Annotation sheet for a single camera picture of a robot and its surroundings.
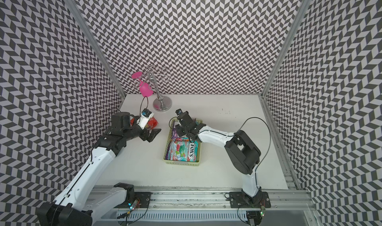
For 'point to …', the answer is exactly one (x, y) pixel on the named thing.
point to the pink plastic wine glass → (146, 90)
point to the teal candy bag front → (183, 150)
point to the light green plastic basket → (168, 162)
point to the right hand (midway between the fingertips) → (181, 127)
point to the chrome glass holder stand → (160, 103)
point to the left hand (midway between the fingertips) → (152, 125)
